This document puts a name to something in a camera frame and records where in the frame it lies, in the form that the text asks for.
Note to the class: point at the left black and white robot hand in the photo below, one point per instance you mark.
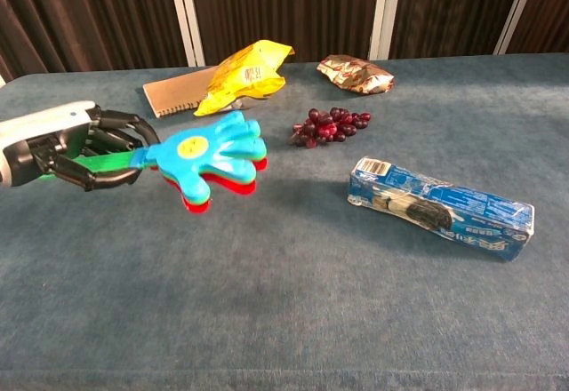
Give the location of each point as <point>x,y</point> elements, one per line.
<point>49,131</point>

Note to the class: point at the brown spiral notebook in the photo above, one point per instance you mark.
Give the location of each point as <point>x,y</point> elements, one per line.
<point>178,91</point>

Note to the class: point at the yellow snack bag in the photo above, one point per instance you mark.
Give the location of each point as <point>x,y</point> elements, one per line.
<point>249,73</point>

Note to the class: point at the bunch of red grapes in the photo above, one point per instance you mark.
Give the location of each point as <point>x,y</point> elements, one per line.
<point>331,126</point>

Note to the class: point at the blue table cloth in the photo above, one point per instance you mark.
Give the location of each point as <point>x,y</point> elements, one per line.
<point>284,302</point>

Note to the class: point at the gold and red snack bag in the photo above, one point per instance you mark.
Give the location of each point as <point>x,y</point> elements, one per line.
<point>355,75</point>

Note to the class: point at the blue cookie box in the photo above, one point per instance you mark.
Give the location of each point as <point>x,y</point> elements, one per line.
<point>444,204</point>

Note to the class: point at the white partition post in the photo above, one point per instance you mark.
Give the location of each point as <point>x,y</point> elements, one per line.
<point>186,13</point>
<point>518,9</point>
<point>384,9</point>

